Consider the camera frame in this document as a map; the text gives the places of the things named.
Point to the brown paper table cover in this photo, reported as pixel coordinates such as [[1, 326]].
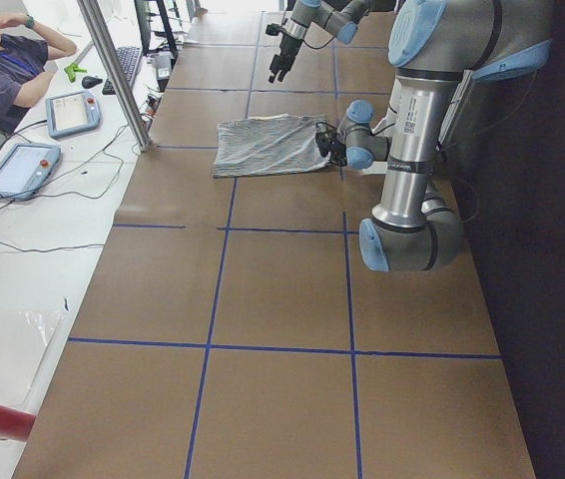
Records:
[[231, 329]]

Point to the green hand tool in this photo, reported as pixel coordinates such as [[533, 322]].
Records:
[[72, 70]]

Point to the teach pendant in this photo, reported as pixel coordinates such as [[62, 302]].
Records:
[[71, 114], [26, 169]]

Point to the blue white striped polo shirt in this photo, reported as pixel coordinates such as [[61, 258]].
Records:
[[262, 146]]

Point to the black keyboard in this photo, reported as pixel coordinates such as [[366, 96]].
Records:
[[130, 59]]

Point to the aluminium frame post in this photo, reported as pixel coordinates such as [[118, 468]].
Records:
[[104, 45]]

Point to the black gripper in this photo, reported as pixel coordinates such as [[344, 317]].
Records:
[[286, 48], [333, 148]]

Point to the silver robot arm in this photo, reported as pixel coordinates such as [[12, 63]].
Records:
[[339, 24], [432, 44]]

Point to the black computer mouse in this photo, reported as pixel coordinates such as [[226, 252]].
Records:
[[89, 82]]

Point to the upper teach pendant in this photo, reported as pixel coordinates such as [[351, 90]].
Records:
[[71, 114]]

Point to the seated person in blue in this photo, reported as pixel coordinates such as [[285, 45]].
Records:
[[26, 46]]

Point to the clear bag of white sheets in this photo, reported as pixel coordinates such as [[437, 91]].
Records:
[[25, 336]]

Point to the lower teach pendant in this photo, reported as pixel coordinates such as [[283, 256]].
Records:
[[26, 169]]

